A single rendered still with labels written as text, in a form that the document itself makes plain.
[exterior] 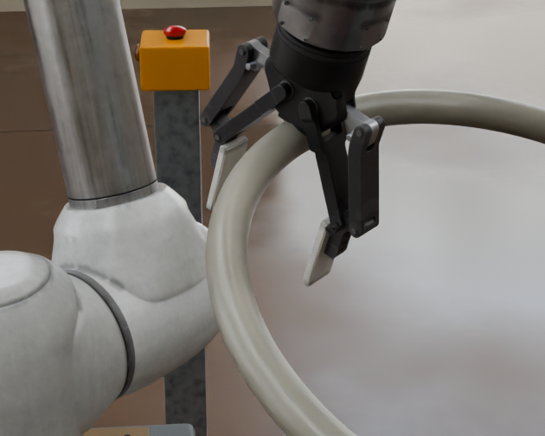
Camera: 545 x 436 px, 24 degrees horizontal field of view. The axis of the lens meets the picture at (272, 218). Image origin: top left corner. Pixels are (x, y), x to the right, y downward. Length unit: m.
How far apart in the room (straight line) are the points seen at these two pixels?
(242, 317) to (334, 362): 2.52
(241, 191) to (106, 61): 0.45
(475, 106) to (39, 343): 0.47
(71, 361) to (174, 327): 0.15
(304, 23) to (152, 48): 1.25
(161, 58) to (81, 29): 0.84
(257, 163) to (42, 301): 0.36
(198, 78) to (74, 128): 0.84
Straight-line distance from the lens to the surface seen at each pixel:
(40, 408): 1.27
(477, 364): 3.38
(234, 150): 1.08
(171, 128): 2.22
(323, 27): 0.92
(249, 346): 0.82
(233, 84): 1.04
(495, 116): 1.11
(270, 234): 4.12
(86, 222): 1.36
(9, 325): 1.23
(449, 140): 5.04
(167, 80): 2.18
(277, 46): 0.96
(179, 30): 2.20
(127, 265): 1.34
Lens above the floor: 1.63
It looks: 23 degrees down
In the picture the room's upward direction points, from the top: straight up
